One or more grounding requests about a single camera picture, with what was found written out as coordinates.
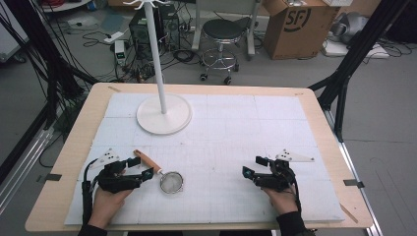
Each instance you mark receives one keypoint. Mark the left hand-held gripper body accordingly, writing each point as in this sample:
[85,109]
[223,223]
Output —
[114,182]

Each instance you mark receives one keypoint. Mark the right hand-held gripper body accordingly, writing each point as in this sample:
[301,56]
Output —
[277,178]

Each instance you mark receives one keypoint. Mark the white hook stand round base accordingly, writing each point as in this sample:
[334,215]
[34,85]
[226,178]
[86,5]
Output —
[164,118]

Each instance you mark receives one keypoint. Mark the person's right hand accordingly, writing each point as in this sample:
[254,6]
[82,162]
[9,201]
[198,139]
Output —
[283,201]

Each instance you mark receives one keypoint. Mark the person's left hand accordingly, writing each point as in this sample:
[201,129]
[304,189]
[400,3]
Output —
[106,205]

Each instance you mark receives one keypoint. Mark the white gridded table mat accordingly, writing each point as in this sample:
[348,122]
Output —
[229,147]

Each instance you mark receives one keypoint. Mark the black tape strip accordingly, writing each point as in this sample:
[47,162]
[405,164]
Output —
[52,177]
[353,183]

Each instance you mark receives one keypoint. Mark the white device with green display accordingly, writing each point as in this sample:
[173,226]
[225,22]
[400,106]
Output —
[120,52]

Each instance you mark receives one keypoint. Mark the black metal stand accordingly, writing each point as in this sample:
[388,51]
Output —
[54,65]
[344,75]

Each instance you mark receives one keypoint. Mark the white power strip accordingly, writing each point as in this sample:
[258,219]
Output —
[114,37]

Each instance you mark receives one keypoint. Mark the brown cardboard box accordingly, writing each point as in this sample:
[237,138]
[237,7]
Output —
[295,36]

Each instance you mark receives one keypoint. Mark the black computer tower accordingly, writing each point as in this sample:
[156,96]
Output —
[142,32]

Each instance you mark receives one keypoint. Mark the black round stool chrome base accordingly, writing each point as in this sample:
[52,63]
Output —
[223,31]

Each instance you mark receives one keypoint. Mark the grey appliance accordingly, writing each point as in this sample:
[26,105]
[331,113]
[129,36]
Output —
[349,26]

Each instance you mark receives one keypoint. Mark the aluminium rail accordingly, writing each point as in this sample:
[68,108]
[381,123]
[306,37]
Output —
[23,167]
[355,170]

